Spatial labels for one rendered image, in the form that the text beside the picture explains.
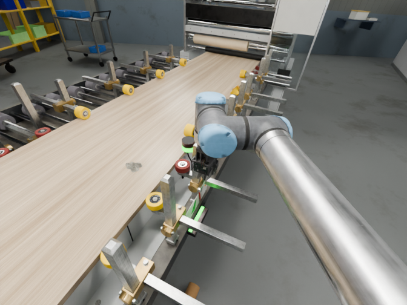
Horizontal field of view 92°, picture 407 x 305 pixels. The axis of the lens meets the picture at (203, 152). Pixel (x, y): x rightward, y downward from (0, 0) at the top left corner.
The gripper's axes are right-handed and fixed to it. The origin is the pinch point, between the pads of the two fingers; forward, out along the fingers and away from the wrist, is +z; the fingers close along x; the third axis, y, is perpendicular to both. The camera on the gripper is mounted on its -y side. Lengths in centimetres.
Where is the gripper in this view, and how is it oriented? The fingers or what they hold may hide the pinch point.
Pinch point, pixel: (205, 177)
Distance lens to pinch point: 83.0
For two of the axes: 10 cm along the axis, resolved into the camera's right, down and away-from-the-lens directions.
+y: -4.0, 5.7, -7.2
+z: -0.6, 7.7, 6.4
